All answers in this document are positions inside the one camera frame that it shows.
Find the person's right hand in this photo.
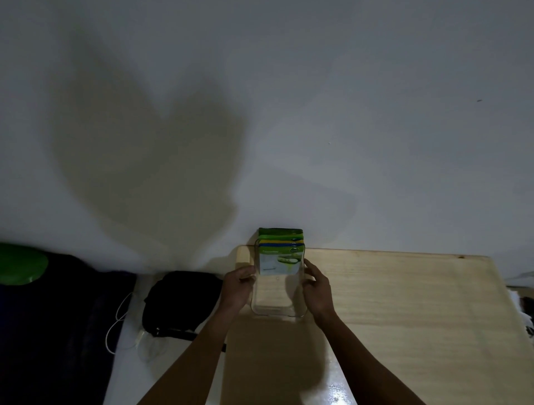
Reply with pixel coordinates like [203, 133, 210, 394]
[301, 258, 337, 327]

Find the person's left hand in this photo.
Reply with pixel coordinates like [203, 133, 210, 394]
[219, 266, 258, 312]

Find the clear plastic container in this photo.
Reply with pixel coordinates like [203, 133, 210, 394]
[249, 237, 310, 319]

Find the person's right forearm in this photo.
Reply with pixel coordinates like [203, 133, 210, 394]
[314, 312, 427, 405]

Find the person's left forearm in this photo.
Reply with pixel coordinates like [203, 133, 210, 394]
[137, 304, 242, 405]

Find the white packet with green print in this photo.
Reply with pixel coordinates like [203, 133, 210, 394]
[259, 247, 304, 277]

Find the green-edged packet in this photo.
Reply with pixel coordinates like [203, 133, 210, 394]
[258, 227, 305, 239]

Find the black bag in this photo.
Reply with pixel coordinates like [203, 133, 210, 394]
[142, 271, 227, 352]

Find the dark cloth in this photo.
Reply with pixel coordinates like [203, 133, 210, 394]
[0, 250, 138, 405]

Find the white crumpled cloth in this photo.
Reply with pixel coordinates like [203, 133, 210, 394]
[506, 271, 534, 347]

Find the green round object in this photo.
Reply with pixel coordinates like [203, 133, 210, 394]
[0, 243, 50, 286]

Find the white cable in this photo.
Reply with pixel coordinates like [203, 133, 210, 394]
[105, 291, 135, 355]

